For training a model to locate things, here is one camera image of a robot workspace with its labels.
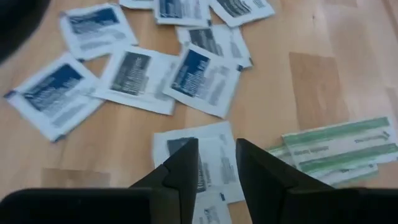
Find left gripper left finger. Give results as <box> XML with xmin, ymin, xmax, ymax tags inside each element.
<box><xmin>129</xmin><ymin>138</ymin><xmax>200</xmax><ymax>224</ymax></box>

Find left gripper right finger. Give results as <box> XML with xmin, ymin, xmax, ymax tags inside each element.
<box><xmin>235</xmin><ymin>138</ymin><xmax>333</xmax><ymax>224</ymax></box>

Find green white strip packet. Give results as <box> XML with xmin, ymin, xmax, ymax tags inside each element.
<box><xmin>281</xmin><ymin>116</ymin><xmax>398</xmax><ymax>175</ymax></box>
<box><xmin>267</xmin><ymin>144</ymin><xmax>379</xmax><ymax>189</ymax></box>

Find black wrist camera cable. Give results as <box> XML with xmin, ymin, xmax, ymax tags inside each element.
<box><xmin>0</xmin><ymin>0</ymin><xmax>52</xmax><ymax>65</ymax></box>

